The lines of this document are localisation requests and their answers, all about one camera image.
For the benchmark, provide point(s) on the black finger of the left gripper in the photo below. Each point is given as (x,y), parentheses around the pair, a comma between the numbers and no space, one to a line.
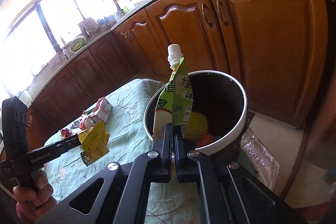
(63,146)

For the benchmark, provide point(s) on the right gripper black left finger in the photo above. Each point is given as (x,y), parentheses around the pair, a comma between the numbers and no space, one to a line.
(136,178)

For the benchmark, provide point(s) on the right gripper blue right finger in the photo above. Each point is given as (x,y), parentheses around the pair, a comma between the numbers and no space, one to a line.
(211,180)

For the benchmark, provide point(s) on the red snack bag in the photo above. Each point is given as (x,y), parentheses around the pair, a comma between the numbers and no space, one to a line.
(205,140)

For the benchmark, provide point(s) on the yellow snack wrapper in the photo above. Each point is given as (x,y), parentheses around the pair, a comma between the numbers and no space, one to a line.
(94,141)

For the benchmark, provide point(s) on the red white wrapper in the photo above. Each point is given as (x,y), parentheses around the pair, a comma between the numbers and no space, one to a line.
(87,122)

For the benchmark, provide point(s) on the yellow foam fruit net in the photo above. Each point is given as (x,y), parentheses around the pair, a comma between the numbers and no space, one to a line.
(197,126)

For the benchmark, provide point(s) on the red white milk carton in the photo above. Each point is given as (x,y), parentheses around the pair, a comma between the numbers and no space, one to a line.
(101,111)

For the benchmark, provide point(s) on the green spouted drink pouch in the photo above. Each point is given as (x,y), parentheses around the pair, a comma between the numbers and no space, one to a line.
(175,101)

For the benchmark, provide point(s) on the brown wooden kitchen cabinets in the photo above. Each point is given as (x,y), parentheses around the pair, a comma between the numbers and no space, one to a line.
(275,48)

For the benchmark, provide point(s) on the person's left hand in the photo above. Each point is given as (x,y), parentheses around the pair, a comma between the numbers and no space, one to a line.
(32,204)

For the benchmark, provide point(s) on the light green floral tablecloth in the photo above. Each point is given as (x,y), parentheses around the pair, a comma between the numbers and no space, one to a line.
(168,203)

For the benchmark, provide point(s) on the white bin with black liner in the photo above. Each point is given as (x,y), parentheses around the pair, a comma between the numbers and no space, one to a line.
(223,101)

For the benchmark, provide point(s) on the chrome sink faucet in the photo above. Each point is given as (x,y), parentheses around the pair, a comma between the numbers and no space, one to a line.
(59,48)

